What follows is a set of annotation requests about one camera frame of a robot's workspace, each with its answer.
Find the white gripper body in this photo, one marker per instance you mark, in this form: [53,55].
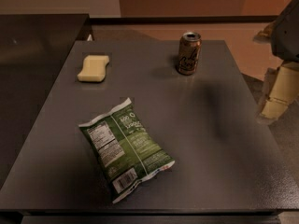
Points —
[287,32]

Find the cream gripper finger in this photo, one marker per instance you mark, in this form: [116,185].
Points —
[280,89]

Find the orange soda can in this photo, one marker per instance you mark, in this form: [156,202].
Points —
[188,53]

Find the green jalapeno chip bag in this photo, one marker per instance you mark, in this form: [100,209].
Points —
[127,154]

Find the yellow sponge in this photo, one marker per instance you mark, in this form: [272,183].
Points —
[93,68]

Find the dark side counter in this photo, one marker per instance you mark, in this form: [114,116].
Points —
[33,49]

